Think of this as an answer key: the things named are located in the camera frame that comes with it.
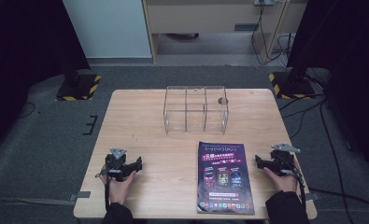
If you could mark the white panel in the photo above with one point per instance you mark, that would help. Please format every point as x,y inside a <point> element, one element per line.
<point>107,28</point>

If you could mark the grey tape strip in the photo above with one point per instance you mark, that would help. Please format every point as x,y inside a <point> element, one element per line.
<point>80,195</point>
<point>313,196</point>

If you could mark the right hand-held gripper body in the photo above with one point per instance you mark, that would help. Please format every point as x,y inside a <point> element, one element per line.
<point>281,161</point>

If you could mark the person's left hand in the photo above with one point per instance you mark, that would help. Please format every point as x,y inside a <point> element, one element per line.
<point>120,189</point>

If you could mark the clear acrylic divided organizer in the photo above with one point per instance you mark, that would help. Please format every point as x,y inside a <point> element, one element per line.
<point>196,109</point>

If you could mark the dark purple magazine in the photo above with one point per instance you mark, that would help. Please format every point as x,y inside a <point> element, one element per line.
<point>224,179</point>

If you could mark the white power strip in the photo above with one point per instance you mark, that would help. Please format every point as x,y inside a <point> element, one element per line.
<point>264,2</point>

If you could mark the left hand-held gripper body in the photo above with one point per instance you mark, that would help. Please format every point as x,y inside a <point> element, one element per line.
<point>116,166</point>

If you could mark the black stand base striped tape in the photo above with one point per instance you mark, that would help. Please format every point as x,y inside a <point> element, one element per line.
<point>79,88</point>
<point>292,87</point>

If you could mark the person's right hand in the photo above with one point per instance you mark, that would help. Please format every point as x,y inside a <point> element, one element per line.
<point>284,183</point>

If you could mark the light wooden desk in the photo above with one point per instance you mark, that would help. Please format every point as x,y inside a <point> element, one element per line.
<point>204,15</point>

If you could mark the black curtain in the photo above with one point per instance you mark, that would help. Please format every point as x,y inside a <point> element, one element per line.
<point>23,46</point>
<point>347,46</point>

